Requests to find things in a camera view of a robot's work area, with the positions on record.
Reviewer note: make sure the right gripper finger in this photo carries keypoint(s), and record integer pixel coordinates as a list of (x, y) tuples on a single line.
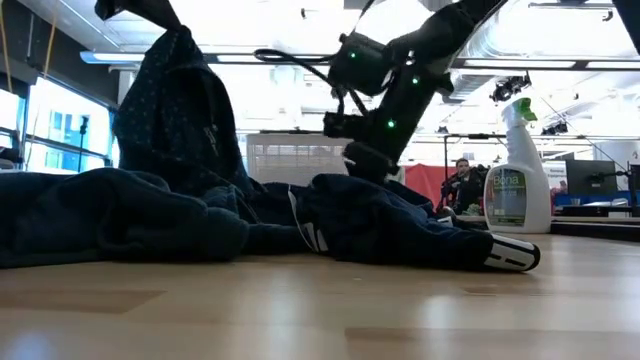
[(359, 157), (386, 162)]

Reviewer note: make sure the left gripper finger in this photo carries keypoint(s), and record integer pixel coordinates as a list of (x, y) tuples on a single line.
[(110, 7), (155, 11)]

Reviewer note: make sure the navy garment white lettered waistband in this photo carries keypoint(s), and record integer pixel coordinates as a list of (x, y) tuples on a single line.
[(400, 225)]

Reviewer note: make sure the navy dotted garment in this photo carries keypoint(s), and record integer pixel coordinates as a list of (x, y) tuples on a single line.
[(175, 125)]

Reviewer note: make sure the dark plain fleece garment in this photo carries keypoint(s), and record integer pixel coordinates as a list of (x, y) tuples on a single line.
[(100, 215)]

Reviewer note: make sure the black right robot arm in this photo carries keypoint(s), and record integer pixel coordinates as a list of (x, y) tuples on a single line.
[(450, 30)]

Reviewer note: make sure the white plastic laundry basket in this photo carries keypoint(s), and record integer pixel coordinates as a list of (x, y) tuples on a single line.
[(295, 160)]

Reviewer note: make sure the red cloth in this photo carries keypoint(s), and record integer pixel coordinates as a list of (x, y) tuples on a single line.
[(425, 182)]

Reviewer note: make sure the person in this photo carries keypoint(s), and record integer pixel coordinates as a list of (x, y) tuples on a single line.
[(462, 187)]

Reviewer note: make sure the black ceiling lamp cluster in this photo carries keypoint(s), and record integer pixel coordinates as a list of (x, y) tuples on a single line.
[(510, 87)]

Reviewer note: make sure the large window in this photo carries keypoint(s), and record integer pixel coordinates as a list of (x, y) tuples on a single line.
[(65, 130)]

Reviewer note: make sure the long ceiling light bar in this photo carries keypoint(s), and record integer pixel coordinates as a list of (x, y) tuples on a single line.
[(525, 64)]

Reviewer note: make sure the white spray bottle green trigger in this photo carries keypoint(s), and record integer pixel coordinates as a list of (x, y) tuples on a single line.
[(520, 190)]

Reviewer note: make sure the thin black stand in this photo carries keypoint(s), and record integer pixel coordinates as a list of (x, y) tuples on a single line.
[(82, 145)]

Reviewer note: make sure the white poster sign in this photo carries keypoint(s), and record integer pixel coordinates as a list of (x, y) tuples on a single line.
[(556, 177)]

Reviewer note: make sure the black computer monitor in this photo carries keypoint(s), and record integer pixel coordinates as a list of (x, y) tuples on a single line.
[(590, 175)]

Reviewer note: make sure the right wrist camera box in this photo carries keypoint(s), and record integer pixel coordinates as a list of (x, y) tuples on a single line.
[(347, 125)]

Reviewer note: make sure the black metal table frame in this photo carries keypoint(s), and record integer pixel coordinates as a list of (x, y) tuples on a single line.
[(595, 231)]

